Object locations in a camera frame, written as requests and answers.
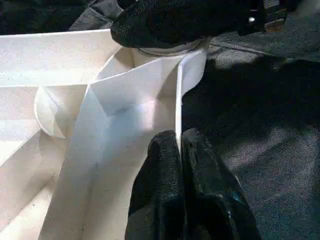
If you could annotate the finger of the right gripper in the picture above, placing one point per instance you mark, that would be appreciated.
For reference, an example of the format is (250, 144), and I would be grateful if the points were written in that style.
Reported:
(175, 22)

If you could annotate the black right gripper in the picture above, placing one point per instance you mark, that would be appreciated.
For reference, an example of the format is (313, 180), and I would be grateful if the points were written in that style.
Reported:
(275, 12)

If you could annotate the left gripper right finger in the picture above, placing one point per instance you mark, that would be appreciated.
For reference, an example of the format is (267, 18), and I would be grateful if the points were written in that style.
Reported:
(215, 200)

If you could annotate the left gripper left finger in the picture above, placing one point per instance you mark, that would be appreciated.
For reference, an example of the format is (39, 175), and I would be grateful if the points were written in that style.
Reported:
(160, 190)

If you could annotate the white plastic table leg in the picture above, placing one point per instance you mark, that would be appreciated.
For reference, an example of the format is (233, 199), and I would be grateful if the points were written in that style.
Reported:
(162, 51)

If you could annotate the white plastic table top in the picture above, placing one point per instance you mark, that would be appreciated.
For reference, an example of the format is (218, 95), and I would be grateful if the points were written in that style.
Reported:
(50, 75)

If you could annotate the black mat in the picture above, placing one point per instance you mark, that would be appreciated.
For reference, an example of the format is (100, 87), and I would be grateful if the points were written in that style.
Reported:
(262, 112)

